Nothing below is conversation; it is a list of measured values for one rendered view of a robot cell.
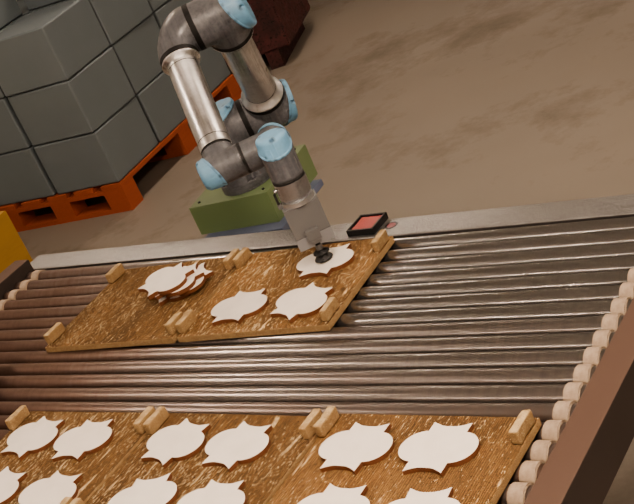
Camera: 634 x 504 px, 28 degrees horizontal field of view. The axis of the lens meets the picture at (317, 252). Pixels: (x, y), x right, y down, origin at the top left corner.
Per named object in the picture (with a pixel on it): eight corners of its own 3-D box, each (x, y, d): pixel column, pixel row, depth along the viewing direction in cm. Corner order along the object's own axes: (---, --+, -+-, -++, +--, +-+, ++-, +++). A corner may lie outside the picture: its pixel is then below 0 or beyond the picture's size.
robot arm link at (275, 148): (283, 121, 275) (287, 132, 267) (302, 164, 279) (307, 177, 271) (250, 135, 275) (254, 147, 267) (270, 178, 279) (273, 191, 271)
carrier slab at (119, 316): (125, 274, 330) (123, 269, 330) (248, 259, 307) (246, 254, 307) (47, 353, 305) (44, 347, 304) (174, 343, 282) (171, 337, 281)
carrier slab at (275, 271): (251, 259, 307) (249, 253, 306) (395, 241, 284) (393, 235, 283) (178, 343, 281) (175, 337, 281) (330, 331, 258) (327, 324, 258)
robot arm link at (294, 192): (307, 176, 271) (272, 192, 271) (315, 195, 273) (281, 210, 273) (302, 166, 278) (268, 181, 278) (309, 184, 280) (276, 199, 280)
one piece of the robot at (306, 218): (276, 204, 270) (304, 267, 277) (314, 187, 270) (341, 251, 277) (270, 189, 279) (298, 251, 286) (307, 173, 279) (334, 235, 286)
